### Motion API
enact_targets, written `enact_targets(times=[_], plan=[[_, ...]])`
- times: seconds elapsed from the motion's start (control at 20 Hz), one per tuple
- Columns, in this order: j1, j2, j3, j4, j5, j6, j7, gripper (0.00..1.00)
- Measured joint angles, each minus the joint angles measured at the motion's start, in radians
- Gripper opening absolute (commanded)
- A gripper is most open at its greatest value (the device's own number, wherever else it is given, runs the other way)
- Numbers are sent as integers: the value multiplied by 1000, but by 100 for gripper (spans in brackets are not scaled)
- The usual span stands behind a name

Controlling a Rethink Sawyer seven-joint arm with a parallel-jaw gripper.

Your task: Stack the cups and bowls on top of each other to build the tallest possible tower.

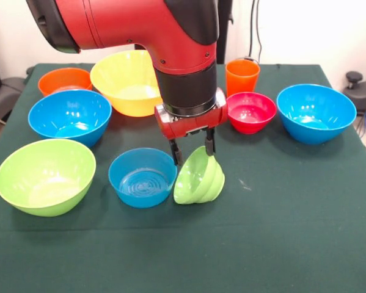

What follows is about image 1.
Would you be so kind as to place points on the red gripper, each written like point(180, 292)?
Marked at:
point(188, 126)

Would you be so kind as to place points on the small green bowl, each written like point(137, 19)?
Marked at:
point(201, 183)

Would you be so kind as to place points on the small ribbed blue bowl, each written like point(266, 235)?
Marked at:
point(140, 189)

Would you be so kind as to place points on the large yellow bowl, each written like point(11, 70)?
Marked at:
point(121, 88)

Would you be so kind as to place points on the large blue bowl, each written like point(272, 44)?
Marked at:
point(315, 110)
point(48, 113)

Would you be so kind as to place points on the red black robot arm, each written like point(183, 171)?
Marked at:
point(140, 24)

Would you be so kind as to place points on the small pink bowl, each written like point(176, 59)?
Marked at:
point(253, 113)

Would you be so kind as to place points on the orange cup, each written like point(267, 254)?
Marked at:
point(242, 79)

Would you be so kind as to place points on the dark green table cloth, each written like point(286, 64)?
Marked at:
point(182, 244)

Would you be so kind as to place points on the orange bowl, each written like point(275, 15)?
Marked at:
point(60, 77)

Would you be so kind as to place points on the large green bowl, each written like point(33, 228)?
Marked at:
point(45, 174)

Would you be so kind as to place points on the black chair base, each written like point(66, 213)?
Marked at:
point(363, 94)

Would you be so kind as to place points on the grey base leg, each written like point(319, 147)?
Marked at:
point(5, 91)

